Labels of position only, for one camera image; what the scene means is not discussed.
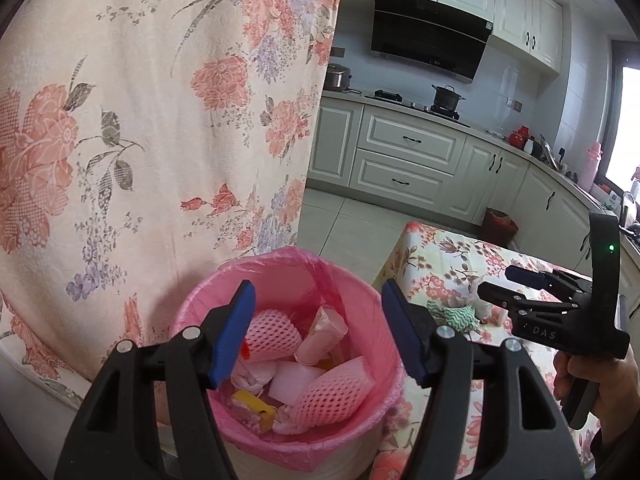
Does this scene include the black cooking pot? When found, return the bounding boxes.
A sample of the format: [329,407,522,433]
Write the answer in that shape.
[432,84,464,113]

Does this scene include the pink foam fruit net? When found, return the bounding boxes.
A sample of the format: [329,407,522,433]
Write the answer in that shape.
[240,309,303,363]

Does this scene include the person's right hand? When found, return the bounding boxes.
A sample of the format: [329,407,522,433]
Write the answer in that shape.
[553,347,639,445]

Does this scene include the white lower kitchen cabinets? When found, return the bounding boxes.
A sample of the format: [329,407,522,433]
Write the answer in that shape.
[309,91,599,273]

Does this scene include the pink thermos bottle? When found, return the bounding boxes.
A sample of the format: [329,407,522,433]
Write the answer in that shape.
[577,141,602,193]

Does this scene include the yellow sponge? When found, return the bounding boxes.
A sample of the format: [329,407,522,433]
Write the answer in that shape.
[229,390,277,434]

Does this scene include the green white striped cloth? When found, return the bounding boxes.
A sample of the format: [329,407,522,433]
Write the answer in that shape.
[426,300,480,333]

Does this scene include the floral peach curtain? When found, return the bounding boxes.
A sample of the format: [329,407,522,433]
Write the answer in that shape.
[1,0,340,398]

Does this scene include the white foam sheet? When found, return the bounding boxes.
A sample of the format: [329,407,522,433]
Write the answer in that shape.
[268,361,324,406]

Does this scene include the black range hood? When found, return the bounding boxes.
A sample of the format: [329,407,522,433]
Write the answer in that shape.
[371,0,494,81]

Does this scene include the floral tablecloth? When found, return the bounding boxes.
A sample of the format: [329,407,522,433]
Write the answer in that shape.
[371,222,584,479]

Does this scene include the pink lined trash bin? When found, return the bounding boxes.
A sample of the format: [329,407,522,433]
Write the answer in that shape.
[170,248,404,479]

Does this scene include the red kettle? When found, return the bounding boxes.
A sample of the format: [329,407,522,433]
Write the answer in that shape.
[508,126,529,150]

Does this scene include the dark red floor bin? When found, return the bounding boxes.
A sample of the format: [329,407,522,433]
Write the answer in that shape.
[478,207,518,248]

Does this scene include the white plastic bag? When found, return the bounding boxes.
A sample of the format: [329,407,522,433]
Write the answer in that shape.
[230,359,278,396]

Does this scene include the black gas stove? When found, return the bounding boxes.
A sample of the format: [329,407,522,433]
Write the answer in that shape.
[373,89,460,122]

